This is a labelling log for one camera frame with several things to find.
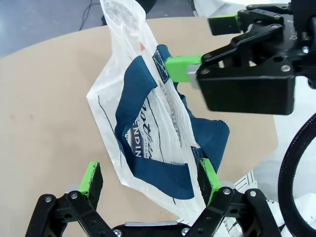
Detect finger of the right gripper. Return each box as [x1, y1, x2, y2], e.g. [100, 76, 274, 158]
[208, 8, 284, 36]
[164, 24, 283, 87]

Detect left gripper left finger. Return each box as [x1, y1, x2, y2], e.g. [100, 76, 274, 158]
[24, 161, 117, 237]

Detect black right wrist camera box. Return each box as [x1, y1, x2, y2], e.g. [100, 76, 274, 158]
[196, 58, 296, 116]

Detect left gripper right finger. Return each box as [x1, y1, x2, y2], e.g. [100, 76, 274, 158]
[190, 158, 282, 237]

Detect translucent shopping bag blue handles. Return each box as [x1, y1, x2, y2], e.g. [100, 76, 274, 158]
[86, 0, 232, 224]

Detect black braided cable conduit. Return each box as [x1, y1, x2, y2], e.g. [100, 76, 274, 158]
[277, 112, 316, 237]

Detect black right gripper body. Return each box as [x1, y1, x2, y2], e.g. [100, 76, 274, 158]
[276, 0, 316, 87]

